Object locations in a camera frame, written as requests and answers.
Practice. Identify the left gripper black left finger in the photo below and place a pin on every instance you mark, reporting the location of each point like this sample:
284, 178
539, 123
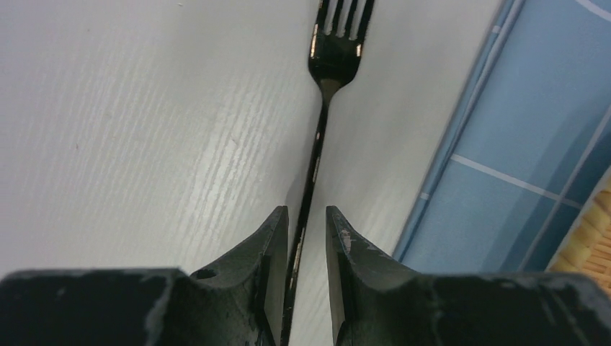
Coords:
243, 290

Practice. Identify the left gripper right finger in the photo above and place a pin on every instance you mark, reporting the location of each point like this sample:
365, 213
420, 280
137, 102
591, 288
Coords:
367, 288

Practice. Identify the blue checked cloth napkin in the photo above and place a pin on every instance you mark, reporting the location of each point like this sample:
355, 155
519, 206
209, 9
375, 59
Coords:
526, 146

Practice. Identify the black metal fork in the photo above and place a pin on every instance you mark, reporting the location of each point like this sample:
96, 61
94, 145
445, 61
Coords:
333, 61

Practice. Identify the woven bamboo placemat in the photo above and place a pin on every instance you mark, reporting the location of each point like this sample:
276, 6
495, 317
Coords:
586, 247

